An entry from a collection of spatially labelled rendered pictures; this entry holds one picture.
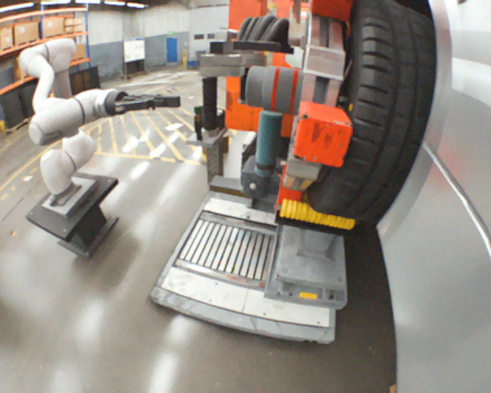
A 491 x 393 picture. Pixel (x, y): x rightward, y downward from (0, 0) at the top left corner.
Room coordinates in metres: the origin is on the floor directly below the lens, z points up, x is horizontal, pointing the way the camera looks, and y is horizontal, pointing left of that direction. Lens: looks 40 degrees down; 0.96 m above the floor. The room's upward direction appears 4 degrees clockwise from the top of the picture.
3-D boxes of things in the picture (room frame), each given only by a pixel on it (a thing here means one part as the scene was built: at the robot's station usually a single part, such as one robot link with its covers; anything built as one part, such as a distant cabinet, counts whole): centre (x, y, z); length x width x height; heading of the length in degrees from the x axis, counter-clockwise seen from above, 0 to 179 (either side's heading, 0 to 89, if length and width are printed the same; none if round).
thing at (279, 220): (0.53, -0.29, 0.45); 0.34 x 0.16 x 0.01; 79
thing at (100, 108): (0.56, 0.44, 0.83); 0.09 x 0.06 x 0.09; 169
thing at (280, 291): (0.58, -0.33, 0.13); 0.50 x 0.36 x 0.10; 169
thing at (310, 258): (0.58, -0.33, 0.32); 0.40 x 0.30 x 0.28; 169
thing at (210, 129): (0.49, 0.10, 0.83); 0.04 x 0.04 x 0.16
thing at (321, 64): (0.61, -0.16, 0.85); 0.54 x 0.07 x 0.54; 169
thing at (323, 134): (0.30, -0.11, 0.85); 0.09 x 0.08 x 0.07; 169
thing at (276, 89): (0.63, -0.09, 0.85); 0.21 x 0.14 x 0.14; 79
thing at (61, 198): (0.65, 1.06, 0.36); 0.22 x 0.18 x 0.06; 169
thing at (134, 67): (9.94, 5.88, 0.55); 1.40 x 0.80 x 1.09; 169
